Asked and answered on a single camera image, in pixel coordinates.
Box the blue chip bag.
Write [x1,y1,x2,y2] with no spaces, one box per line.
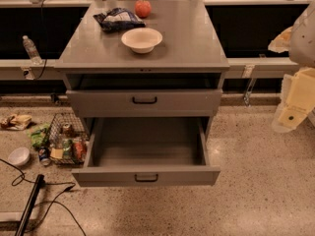
[93,8,146,32]

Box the crumpled tan wrapper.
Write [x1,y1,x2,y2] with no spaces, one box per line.
[0,114,32,131]

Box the clear plastic water bottle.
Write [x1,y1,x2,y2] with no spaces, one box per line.
[23,35,42,65]

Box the green snack bag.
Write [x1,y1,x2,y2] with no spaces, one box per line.
[28,123,50,149]

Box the wire mesh basket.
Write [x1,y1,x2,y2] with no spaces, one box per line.
[48,113,89,165]

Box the white bowl on cabinet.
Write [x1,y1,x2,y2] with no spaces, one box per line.
[121,28,162,54]

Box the grey drawer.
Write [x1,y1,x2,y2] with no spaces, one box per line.
[67,89,222,117]
[72,117,221,187]

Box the grey metal drawer cabinet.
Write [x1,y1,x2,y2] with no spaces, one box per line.
[55,0,229,134]

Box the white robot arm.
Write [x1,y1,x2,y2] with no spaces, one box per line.
[268,1,315,133]

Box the black floor cable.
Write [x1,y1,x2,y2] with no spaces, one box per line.
[0,157,87,236]

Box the white bowl on floor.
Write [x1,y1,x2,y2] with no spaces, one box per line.
[8,147,31,166]

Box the black pole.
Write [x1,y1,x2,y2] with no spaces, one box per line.
[15,174,44,236]

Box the red apple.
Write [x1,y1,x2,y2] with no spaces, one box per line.
[135,0,152,18]

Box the soda can on floor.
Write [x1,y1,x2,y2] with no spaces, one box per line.
[38,147,51,166]

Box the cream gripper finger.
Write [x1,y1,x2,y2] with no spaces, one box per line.
[268,27,292,53]

